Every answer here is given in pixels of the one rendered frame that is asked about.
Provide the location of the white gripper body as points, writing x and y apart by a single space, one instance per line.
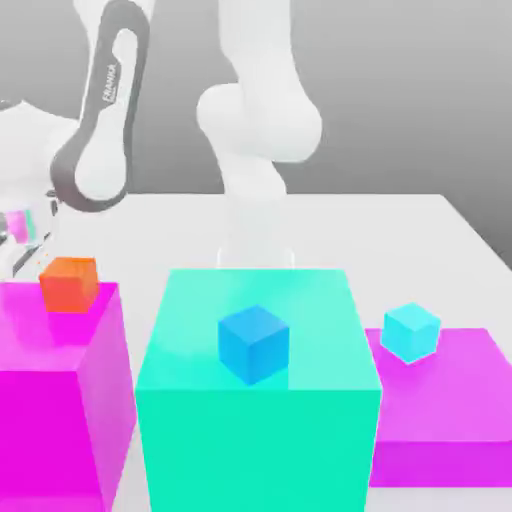
24 259

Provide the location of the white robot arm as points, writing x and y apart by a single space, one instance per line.
260 132

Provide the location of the small orange cube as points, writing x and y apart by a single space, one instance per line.
66 290

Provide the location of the small blue cube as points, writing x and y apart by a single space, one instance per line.
250 348

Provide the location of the small cyan cube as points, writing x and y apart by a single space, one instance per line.
408 334

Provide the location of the tall large magenta box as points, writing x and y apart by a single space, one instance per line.
44 420

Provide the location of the large teal box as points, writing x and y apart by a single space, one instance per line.
256 448

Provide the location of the low large magenta box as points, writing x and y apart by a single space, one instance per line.
444 416

